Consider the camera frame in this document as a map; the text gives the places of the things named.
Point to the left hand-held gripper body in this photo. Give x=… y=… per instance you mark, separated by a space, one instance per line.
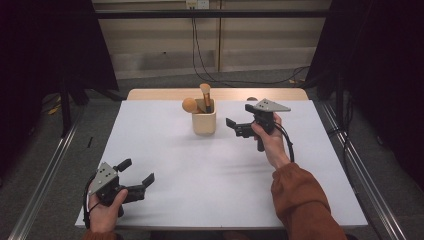
x=104 y=176

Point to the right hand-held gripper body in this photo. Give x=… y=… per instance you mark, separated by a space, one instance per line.
x=266 y=106

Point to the beige square brush holder cup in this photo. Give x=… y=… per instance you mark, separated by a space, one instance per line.
x=204 y=125

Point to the small makeup brush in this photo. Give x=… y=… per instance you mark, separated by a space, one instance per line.
x=206 y=93

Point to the large round-head makeup brush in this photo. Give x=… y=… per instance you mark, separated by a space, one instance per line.
x=190 y=105

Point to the person's right hand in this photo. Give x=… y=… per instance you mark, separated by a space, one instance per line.
x=275 y=146

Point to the person's left hand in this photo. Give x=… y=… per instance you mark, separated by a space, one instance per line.
x=103 y=218

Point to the small black floor piece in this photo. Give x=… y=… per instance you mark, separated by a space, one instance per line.
x=90 y=142

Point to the white table board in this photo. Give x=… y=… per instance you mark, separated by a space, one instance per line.
x=206 y=186

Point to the black metal stand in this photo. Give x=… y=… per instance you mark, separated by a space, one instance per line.
x=339 y=100
x=65 y=106

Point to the yellow floor tape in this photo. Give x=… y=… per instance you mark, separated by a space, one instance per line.
x=53 y=110

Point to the dark curtain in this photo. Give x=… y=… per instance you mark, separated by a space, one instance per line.
x=383 y=66
x=50 y=43

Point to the aluminium floor rail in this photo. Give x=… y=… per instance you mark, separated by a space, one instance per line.
x=376 y=200
x=43 y=186

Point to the black horizontal frame bar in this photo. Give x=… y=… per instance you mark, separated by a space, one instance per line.
x=206 y=14

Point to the white wall socket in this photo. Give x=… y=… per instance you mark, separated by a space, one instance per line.
x=197 y=4

